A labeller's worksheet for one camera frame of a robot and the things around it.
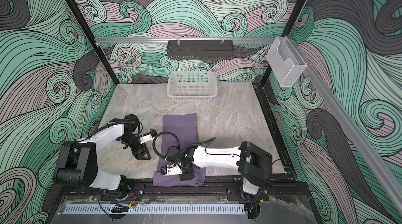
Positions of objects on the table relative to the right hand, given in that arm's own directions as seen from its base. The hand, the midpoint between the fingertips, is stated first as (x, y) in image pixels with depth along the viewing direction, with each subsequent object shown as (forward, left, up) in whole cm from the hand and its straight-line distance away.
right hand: (182, 172), depth 77 cm
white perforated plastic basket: (+62, -3, -1) cm, 62 cm away
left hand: (+10, +21, +1) cm, 23 cm away
